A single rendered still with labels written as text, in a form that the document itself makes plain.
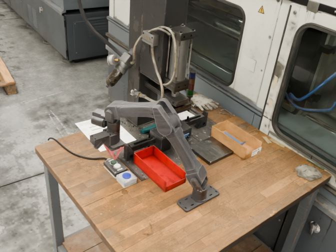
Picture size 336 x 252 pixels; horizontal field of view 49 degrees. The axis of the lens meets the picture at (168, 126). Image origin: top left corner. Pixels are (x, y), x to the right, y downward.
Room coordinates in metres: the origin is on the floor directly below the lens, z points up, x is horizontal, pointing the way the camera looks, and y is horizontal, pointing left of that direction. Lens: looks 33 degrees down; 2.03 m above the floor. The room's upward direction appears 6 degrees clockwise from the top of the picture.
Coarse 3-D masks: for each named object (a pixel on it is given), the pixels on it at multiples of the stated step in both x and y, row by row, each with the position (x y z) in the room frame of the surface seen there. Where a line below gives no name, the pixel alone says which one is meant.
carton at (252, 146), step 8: (224, 120) 1.75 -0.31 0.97; (216, 128) 1.66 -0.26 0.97; (224, 128) 1.76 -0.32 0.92; (232, 128) 1.73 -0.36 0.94; (240, 128) 1.69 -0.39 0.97; (216, 136) 1.66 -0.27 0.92; (224, 136) 1.62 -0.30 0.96; (232, 136) 1.70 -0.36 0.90; (240, 136) 1.68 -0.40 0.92; (248, 136) 1.64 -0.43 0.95; (224, 144) 1.61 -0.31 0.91; (232, 144) 1.57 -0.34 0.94; (240, 144) 1.54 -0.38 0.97; (248, 144) 1.63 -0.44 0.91; (256, 144) 1.60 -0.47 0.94; (240, 152) 1.53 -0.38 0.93; (248, 152) 1.57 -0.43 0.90; (256, 152) 1.57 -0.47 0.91
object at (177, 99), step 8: (144, 80) 1.72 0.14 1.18; (152, 80) 1.75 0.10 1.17; (152, 88) 1.67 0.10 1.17; (160, 88) 1.67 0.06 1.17; (168, 96) 1.57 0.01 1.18; (176, 96) 1.58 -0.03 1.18; (184, 96) 1.59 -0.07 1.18; (176, 104) 1.53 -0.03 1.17; (184, 104) 1.59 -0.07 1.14; (176, 112) 1.55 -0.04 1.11
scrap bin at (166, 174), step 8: (136, 152) 1.40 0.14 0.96; (144, 152) 1.43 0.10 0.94; (152, 152) 1.47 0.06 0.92; (160, 152) 1.42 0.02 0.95; (136, 160) 1.37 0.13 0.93; (144, 160) 1.41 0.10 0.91; (152, 160) 1.42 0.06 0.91; (160, 160) 1.42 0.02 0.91; (168, 160) 1.38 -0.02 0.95; (144, 168) 1.32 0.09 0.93; (152, 168) 1.36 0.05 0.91; (160, 168) 1.36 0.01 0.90; (168, 168) 1.37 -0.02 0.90; (176, 168) 1.33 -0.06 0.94; (152, 176) 1.28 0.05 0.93; (160, 176) 1.24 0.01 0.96; (168, 176) 1.31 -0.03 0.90; (176, 176) 1.32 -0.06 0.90; (184, 176) 1.29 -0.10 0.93; (160, 184) 1.23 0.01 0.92; (168, 184) 1.26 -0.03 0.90; (176, 184) 1.25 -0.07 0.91
